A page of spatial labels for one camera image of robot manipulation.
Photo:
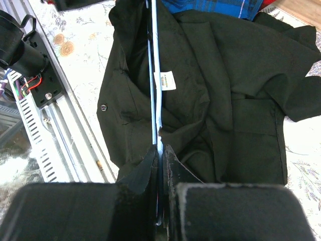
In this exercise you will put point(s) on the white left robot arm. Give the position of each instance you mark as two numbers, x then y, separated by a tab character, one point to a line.
23	52

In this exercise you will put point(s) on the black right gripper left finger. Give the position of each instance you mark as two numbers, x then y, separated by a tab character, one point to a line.
125	210

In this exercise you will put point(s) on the black shirt wire hanger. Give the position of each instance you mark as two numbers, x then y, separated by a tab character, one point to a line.
156	103

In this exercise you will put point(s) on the blue plaid shirt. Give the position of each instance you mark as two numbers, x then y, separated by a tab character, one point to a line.
242	9

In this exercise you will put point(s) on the black shirt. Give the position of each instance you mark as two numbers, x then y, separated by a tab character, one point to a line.
236	80

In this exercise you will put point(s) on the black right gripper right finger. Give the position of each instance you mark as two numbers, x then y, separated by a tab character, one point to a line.
229	211

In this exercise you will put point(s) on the wooden clothes rack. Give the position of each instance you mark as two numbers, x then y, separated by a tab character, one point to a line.
307	11

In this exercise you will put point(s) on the aluminium mounting rail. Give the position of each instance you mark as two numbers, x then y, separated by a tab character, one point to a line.
58	136

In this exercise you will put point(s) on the red plaid shirt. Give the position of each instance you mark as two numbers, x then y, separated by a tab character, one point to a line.
266	3

